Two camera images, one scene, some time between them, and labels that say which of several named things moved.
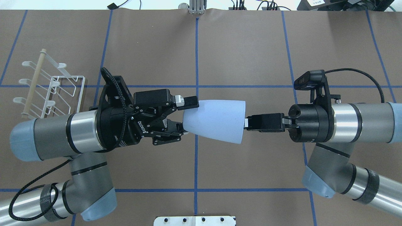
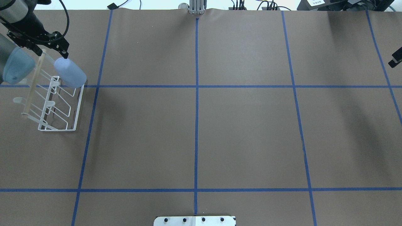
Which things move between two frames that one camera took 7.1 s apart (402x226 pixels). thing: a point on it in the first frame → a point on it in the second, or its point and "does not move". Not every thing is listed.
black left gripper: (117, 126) → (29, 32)
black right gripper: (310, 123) → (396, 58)
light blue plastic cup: (220, 120) → (69, 73)
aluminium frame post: (196, 7) does not move
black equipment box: (344, 5) does not move
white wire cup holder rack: (51, 91) does not move
